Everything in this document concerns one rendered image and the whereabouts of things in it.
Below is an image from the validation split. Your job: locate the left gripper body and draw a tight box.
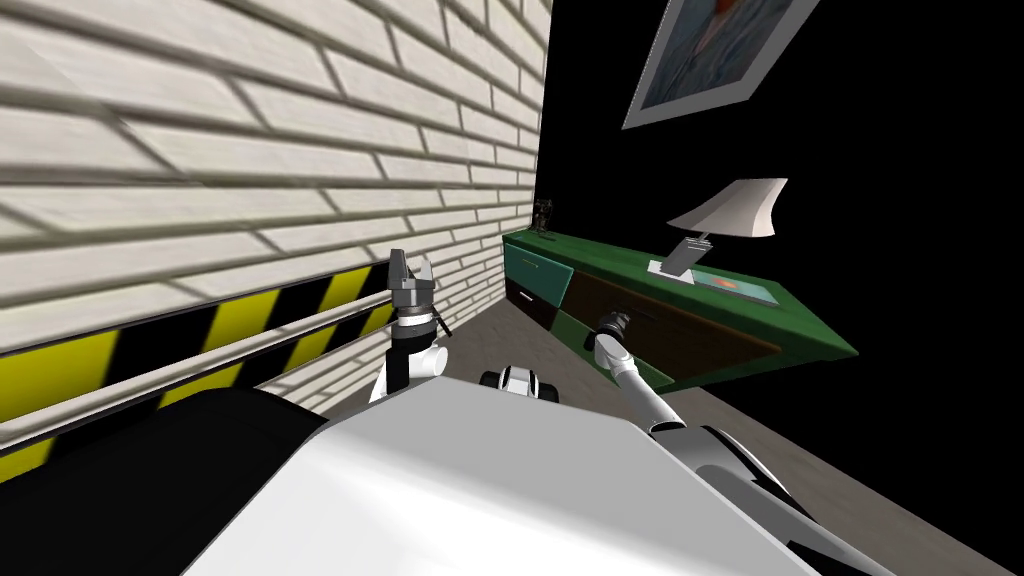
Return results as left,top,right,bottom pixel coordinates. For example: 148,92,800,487
387,270,438,312

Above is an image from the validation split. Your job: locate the brown drawer front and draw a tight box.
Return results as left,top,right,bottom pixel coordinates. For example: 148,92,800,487
563,270,782,384

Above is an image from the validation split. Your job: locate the green dresser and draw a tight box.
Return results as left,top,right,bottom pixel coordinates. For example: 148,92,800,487
502,226,861,395

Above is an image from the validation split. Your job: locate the teal drawer front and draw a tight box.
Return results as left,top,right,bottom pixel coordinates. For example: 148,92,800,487
503,242,576,308

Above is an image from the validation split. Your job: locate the white table lamp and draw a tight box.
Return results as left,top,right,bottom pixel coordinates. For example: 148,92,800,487
647,176,790,283

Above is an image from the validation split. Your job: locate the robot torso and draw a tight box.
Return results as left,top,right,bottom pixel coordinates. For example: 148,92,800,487
182,363,827,576

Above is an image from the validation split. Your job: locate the framed wall picture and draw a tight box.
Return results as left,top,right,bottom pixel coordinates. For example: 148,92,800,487
621,0,823,132

